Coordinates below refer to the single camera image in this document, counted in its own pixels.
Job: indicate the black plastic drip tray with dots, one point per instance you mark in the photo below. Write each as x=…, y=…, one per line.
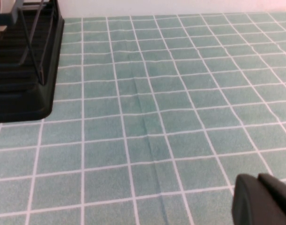
x=47, y=93

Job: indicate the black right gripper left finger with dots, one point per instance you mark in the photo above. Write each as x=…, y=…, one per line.
x=255, y=204

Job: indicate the green checkered tablecloth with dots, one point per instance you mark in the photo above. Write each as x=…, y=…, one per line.
x=157, y=117

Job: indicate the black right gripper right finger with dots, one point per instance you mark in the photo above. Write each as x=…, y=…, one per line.
x=279, y=187

